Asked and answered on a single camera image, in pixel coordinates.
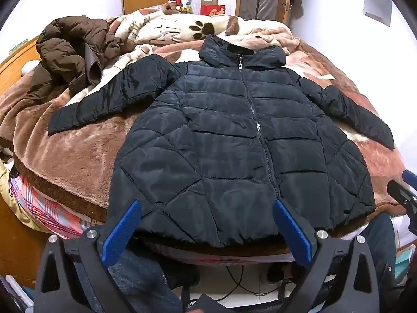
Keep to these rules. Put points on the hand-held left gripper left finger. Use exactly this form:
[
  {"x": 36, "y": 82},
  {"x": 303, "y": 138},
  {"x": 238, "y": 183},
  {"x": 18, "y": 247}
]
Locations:
[{"x": 120, "y": 231}]

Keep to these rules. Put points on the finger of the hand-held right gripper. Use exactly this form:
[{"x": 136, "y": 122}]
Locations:
[
  {"x": 399, "y": 190},
  {"x": 409, "y": 176}
]

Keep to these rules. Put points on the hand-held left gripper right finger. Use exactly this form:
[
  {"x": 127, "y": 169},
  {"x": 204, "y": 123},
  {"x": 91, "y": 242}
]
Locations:
[{"x": 293, "y": 231}]

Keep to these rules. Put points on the black puffer jacket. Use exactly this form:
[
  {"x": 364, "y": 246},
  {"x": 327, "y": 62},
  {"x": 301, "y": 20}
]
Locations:
[{"x": 228, "y": 137}]

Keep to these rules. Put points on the person's blue jeans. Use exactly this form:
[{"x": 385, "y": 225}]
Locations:
[{"x": 146, "y": 277}]

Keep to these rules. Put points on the teal packet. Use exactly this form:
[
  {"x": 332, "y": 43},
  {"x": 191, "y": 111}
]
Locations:
[{"x": 405, "y": 264}]

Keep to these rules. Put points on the plaid bed sheet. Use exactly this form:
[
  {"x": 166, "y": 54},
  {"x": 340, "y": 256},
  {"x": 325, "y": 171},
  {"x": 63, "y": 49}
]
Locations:
[{"x": 49, "y": 205}]

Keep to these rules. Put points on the paw print fleece blanket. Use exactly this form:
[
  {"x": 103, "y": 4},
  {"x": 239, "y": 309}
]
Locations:
[{"x": 81, "y": 156}]

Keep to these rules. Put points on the black power adapter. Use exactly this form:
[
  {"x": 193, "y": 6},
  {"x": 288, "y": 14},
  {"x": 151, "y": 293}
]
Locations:
[{"x": 205, "y": 305}]

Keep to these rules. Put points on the beige cloth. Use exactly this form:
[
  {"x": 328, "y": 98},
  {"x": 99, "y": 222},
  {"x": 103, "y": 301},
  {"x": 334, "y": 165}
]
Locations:
[{"x": 6, "y": 199}]

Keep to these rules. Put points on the brown puffer jacket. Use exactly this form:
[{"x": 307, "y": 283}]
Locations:
[{"x": 71, "y": 45}]

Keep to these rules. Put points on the red box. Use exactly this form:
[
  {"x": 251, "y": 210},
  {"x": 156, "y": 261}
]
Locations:
[{"x": 211, "y": 9}]

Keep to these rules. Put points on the plush toy with santa hat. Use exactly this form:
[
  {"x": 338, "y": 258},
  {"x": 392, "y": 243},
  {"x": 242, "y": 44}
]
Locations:
[{"x": 175, "y": 0}]

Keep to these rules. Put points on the clear plastic jar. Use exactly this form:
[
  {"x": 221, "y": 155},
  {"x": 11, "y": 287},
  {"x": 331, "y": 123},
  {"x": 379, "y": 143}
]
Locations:
[{"x": 187, "y": 0}]

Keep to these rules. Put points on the wooden bed frame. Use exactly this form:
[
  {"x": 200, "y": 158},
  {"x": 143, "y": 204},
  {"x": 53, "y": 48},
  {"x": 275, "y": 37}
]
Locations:
[{"x": 16, "y": 254}]

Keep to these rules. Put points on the grey wall box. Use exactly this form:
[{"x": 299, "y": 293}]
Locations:
[{"x": 378, "y": 6}]

